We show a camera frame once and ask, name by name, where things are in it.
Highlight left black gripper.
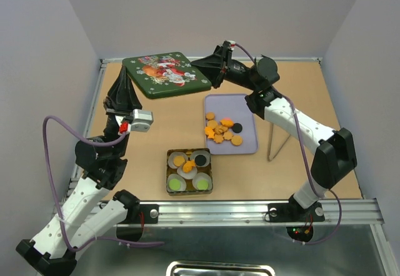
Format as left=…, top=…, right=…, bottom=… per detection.
left=107, top=66, right=148, bottom=156

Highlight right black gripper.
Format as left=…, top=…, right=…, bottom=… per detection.
left=187, top=46, right=258, bottom=92

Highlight gold tin lid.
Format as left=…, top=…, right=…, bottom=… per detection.
left=122, top=52, right=212, bottom=99

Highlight round dotted biscuit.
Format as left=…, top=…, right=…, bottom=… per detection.
left=231, top=136, right=243, bottom=146
left=172, top=155, right=186, bottom=167

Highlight orange fish cookie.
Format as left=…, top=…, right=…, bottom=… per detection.
left=219, top=118, right=234, bottom=128
left=204, top=126, right=215, bottom=140
left=182, top=160, right=196, bottom=174

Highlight black sandwich cookie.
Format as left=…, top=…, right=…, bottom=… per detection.
left=231, top=122, right=243, bottom=134
left=194, top=154, right=208, bottom=167

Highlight green christmas cookie tin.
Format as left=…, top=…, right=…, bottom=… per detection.
left=166, top=148, right=214, bottom=196

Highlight green sandwich cookie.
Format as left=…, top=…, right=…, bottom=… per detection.
left=168, top=179, right=181, bottom=191
left=196, top=179, right=209, bottom=190

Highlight steel kitchen tongs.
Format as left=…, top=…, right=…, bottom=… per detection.
left=266, top=124, right=291, bottom=162

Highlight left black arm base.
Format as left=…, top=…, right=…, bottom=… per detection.
left=116, top=203, right=159, bottom=242

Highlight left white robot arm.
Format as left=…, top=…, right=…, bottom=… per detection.
left=16, top=66, right=154, bottom=275

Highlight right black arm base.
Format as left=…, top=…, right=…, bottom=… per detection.
left=264, top=202, right=325, bottom=243

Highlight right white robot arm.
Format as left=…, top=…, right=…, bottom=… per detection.
left=212, top=41, right=357, bottom=220

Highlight lilac plastic tray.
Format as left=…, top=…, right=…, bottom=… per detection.
left=204, top=94, right=259, bottom=155

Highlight plain round tan cookie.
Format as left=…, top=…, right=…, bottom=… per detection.
left=205, top=112, right=215, bottom=121

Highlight white paper cupcake liner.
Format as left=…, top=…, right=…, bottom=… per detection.
left=177, top=165, right=198, bottom=179
left=190, top=150, right=211, bottom=167
left=166, top=174, right=186, bottom=193
left=192, top=172, right=213, bottom=191
left=167, top=152, right=188, bottom=169

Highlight orange swirl meringue cookie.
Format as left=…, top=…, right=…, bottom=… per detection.
left=214, top=126, right=224, bottom=135

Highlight tan maple leaf cookie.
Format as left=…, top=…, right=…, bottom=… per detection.
left=222, top=131, right=234, bottom=140

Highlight steel tray front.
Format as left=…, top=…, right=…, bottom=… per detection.
left=166, top=261, right=276, bottom=276

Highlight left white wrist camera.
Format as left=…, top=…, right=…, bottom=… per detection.
left=116, top=109, right=154, bottom=134

